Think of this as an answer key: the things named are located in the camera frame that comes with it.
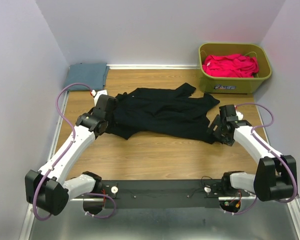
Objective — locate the folded blue-grey t-shirt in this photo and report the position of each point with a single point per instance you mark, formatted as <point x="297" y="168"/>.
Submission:
<point x="92" y="74"/>

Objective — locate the olive green plastic bin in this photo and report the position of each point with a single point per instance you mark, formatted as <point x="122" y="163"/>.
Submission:
<point x="219" y="85"/>

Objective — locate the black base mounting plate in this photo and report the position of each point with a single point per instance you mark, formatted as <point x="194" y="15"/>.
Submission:
<point x="165" y="194"/>

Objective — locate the black t-shirt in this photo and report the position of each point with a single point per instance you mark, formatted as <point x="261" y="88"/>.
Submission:
<point x="172" y="112"/>

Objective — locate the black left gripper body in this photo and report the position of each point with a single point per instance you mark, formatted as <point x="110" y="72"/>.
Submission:
<point x="110" y="115"/>

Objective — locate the aluminium frame rail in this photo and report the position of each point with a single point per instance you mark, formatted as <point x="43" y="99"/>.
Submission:
<point x="48" y="188"/>

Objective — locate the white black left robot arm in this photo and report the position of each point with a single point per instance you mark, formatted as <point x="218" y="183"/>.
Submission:
<point x="48" y="188"/>

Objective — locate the pink t-shirt in bin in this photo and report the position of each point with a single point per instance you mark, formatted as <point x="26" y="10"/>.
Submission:
<point x="231" y="66"/>

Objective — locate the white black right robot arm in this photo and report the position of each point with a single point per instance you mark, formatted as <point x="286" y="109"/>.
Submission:
<point x="276" y="175"/>

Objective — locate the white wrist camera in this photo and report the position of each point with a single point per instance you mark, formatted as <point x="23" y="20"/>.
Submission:
<point x="96" y="94"/>
<point x="238" y="113"/>

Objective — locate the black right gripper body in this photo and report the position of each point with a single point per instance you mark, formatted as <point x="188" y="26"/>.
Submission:
<point x="218" y="131"/>

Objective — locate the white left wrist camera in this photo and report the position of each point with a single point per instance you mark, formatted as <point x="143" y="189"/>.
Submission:
<point x="96" y="94"/>

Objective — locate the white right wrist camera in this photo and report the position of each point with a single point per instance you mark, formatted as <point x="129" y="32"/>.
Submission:
<point x="238" y="113"/>

